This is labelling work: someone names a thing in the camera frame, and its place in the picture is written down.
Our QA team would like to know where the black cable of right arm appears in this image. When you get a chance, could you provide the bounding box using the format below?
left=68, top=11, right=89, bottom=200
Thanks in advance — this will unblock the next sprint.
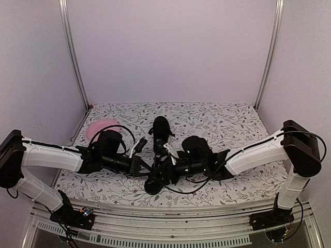
left=155, top=130, right=326, bottom=194

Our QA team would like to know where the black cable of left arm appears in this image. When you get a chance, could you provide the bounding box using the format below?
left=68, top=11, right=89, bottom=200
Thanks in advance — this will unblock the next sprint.
left=89, top=125, right=137, bottom=150

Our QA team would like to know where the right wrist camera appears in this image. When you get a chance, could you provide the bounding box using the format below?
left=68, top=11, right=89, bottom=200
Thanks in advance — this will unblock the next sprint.
left=154, top=139, right=178, bottom=165

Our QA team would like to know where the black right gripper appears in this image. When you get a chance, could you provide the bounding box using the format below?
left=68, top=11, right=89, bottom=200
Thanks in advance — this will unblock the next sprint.
left=148, top=159, right=206, bottom=186

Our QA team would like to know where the floral patterned table mat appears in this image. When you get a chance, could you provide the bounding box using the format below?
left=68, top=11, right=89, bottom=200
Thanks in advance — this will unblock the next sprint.
left=55, top=103, right=287, bottom=207

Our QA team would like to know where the pink plastic plate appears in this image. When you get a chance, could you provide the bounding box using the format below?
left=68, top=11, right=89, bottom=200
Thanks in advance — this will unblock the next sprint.
left=86, top=119, right=118, bottom=141

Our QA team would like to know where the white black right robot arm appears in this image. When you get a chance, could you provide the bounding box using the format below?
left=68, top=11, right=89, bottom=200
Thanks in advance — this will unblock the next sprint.
left=162, top=120, right=325, bottom=225

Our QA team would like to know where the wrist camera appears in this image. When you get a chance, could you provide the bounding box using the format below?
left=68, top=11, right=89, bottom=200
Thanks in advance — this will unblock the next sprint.
left=129, top=137, right=147, bottom=158
left=154, top=139, right=178, bottom=165

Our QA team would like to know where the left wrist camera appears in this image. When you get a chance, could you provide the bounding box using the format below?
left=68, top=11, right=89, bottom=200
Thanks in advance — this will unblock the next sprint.
left=129, top=137, right=147, bottom=158

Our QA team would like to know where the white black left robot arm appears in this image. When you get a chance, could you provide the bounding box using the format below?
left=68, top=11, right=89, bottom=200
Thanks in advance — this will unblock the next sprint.
left=1, top=130, right=151, bottom=224

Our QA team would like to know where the black canvas shoe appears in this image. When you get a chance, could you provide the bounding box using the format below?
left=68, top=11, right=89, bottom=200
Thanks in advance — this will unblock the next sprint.
left=144, top=166, right=170, bottom=195
left=148, top=116, right=175, bottom=155

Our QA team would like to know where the right aluminium frame post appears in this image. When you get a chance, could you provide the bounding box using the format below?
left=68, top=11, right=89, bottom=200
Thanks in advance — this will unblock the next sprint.
left=253, top=0, right=285, bottom=112

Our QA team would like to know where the aluminium frame post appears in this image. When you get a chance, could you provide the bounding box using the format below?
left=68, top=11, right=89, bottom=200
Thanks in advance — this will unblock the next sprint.
left=58, top=0, right=90, bottom=111
left=253, top=0, right=285, bottom=112

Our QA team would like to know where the left aluminium frame post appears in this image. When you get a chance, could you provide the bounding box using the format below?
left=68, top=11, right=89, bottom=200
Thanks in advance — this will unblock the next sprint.
left=58, top=0, right=90, bottom=111

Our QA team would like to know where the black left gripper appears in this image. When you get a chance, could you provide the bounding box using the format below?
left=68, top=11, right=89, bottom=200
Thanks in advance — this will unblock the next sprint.
left=102, top=153, right=154, bottom=178

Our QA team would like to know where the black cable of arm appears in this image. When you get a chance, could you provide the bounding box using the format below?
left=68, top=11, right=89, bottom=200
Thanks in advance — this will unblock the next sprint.
left=89, top=125, right=137, bottom=150
left=155, top=130, right=326, bottom=194

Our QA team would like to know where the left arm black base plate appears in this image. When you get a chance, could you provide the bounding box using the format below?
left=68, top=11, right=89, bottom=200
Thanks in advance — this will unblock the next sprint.
left=50, top=206, right=95, bottom=230

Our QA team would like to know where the aluminium front rail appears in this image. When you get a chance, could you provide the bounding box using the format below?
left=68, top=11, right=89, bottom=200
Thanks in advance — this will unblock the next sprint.
left=24, top=198, right=325, bottom=248

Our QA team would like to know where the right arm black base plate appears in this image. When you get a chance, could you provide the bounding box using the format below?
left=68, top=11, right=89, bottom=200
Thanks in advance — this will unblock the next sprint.
left=249, top=207, right=294, bottom=230

